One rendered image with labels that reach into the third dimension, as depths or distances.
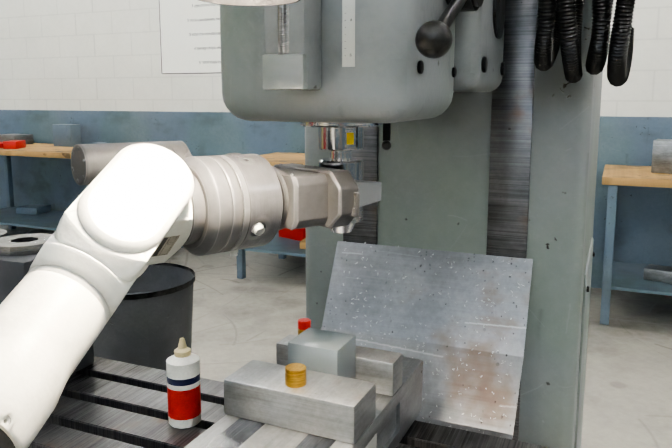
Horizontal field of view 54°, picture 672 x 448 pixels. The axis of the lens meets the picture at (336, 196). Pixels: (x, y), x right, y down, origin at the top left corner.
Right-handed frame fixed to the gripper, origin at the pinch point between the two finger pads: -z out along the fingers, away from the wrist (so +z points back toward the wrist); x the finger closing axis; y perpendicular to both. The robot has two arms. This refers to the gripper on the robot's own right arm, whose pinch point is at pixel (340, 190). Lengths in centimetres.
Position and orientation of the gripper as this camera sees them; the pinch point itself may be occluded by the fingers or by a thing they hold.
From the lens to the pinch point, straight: 69.4
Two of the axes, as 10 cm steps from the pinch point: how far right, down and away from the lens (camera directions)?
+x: -6.7, -1.1, 7.4
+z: -7.5, 0.9, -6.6
